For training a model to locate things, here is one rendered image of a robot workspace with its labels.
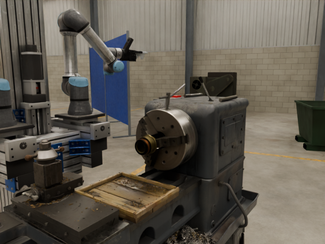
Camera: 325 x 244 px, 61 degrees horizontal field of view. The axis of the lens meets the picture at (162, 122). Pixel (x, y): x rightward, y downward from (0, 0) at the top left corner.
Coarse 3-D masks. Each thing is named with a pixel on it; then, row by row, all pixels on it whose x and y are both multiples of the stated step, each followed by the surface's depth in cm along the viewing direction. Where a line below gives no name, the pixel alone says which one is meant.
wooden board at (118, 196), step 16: (112, 176) 138; (128, 176) 141; (80, 192) 119; (96, 192) 124; (112, 192) 124; (128, 192) 124; (144, 192) 125; (160, 192) 124; (176, 192) 123; (144, 208) 105
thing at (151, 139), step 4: (144, 136) 132; (148, 136) 131; (140, 140) 127; (144, 140) 126; (148, 140) 128; (152, 140) 129; (136, 144) 128; (140, 144) 132; (144, 144) 126; (148, 144) 126; (152, 144) 128; (156, 144) 130; (136, 148) 129; (140, 148) 131; (144, 148) 133; (148, 148) 126; (152, 148) 128; (156, 148) 130; (140, 152) 128; (144, 152) 127; (148, 152) 129; (152, 152) 132
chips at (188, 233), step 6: (186, 228) 147; (174, 234) 146; (180, 234) 150; (186, 234) 149; (192, 234) 144; (198, 234) 144; (168, 240) 137; (174, 240) 144; (180, 240) 145; (186, 240) 144; (192, 240) 136; (198, 240) 143; (204, 240) 143; (210, 240) 143
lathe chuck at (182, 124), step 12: (168, 108) 141; (156, 120) 138; (168, 120) 134; (180, 120) 133; (168, 132) 135; (180, 132) 131; (192, 132) 136; (180, 144) 132; (192, 144) 136; (168, 156) 137; (180, 156) 133; (156, 168) 143; (168, 168) 138
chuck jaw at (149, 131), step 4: (144, 116) 143; (140, 120) 139; (144, 120) 138; (148, 120) 140; (140, 124) 140; (144, 124) 138; (148, 124) 138; (152, 124) 140; (144, 128) 136; (148, 128) 136; (152, 128) 138; (144, 132) 134; (148, 132) 134; (152, 132) 136; (156, 132) 138; (160, 132) 142; (152, 136) 138
